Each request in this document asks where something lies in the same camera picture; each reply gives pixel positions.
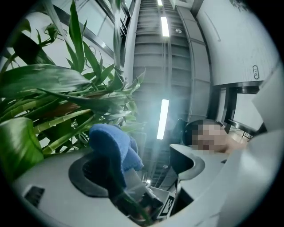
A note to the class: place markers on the white door number plaque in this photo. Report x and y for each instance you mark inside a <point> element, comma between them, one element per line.
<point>256,71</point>

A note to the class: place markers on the black window frame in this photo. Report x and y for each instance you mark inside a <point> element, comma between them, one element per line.
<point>93,36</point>

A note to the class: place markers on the green potted plant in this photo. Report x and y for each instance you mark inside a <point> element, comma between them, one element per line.
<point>44,77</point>

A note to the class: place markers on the round ceiling fixture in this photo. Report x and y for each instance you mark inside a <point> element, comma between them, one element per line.
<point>178,30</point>

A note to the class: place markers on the person's white clothing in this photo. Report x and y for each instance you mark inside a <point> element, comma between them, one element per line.
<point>255,177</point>

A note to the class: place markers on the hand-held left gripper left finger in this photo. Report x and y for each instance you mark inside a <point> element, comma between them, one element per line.
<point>55,177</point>

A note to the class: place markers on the long ceiling light strip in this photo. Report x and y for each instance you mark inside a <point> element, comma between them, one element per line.
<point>159,2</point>
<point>164,26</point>
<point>162,119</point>

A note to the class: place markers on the black door frame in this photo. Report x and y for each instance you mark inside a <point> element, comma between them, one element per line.
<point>231,106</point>

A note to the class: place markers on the blue cloth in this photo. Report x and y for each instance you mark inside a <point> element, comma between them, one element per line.
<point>115,142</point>

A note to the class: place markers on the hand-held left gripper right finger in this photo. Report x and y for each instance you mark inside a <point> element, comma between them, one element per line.
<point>188,164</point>

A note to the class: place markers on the person's head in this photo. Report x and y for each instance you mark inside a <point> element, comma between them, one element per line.
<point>213,137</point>

